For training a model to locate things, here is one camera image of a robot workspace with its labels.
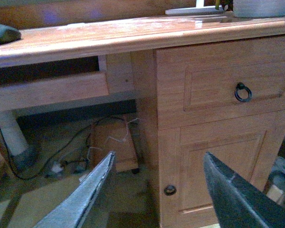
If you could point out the black ring drawer pull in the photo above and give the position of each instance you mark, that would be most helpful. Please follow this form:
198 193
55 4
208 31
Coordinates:
242 93

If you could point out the wooden keyboard tray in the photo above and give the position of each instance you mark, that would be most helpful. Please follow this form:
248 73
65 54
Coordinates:
51 91

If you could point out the wooden desk drawer front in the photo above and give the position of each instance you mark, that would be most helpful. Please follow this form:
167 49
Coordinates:
196 84

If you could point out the white desk leg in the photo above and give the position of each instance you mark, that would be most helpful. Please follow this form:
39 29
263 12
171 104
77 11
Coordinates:
22 153

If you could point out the green potted plant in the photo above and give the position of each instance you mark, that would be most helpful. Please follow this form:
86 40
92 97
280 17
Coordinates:
226 5

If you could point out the wooden cabinet door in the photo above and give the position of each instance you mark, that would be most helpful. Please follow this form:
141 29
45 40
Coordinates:
201 165

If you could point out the wooden box under desk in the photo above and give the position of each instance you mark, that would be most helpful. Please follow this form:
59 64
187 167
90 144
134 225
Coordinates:
112 134

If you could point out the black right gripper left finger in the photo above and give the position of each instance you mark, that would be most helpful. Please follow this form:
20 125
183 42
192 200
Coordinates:
72 212

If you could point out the white desk lamp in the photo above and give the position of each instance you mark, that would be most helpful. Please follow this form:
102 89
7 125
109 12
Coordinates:
200 9

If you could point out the black computer mouse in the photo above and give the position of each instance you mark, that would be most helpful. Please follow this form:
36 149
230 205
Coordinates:
8 34

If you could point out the black round door knob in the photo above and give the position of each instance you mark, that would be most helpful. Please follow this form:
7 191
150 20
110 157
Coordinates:
170 190

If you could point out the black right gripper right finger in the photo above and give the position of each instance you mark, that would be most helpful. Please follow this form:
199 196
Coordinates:
237 203

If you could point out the grey plant pot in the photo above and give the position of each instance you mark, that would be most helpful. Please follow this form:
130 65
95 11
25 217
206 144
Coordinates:
259 8

